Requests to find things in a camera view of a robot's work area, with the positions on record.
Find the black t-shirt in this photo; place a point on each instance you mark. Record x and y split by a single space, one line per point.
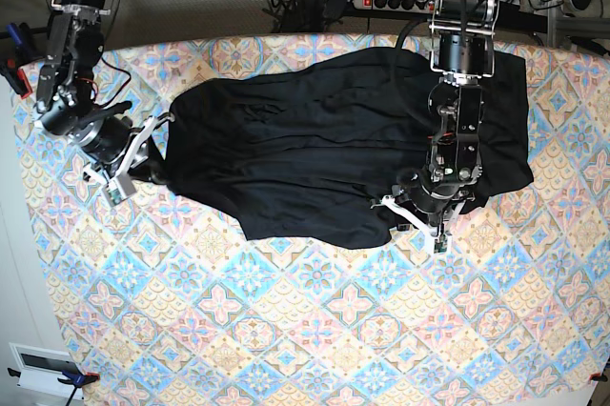
304 153

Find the blue orange clamp lower left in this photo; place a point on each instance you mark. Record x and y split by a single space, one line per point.
71 379

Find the patterned tablecloth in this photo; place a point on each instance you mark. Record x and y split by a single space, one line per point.
170 305

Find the orange clamp lower right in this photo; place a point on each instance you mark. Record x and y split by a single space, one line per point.
599 377

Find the white floor vent box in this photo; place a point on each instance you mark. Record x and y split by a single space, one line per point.
40 369

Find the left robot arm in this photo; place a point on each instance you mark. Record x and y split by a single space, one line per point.
477 117

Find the white power strip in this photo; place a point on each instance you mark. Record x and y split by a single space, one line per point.
419 6

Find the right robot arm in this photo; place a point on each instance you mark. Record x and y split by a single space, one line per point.
66 93

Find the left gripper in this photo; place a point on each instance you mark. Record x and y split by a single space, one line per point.
430 201

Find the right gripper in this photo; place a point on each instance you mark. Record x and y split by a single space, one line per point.
106 141

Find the blue orange clamp upper left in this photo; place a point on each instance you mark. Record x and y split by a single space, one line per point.
11 67

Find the blue orange clamp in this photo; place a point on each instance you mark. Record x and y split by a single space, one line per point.
11 67
71 379

